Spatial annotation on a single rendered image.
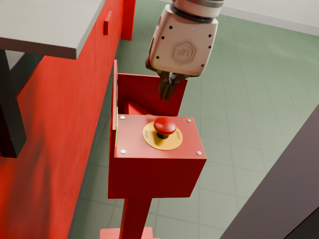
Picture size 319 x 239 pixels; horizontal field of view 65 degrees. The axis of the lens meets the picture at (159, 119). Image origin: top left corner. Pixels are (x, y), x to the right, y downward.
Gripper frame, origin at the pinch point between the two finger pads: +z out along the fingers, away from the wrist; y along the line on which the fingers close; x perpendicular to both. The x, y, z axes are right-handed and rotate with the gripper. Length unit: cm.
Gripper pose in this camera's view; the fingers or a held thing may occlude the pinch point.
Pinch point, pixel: (166, 88)
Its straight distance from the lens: 50.6
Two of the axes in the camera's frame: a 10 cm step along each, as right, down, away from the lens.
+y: 9.6, 1.1, 2.6
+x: -1.2, -6.7, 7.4
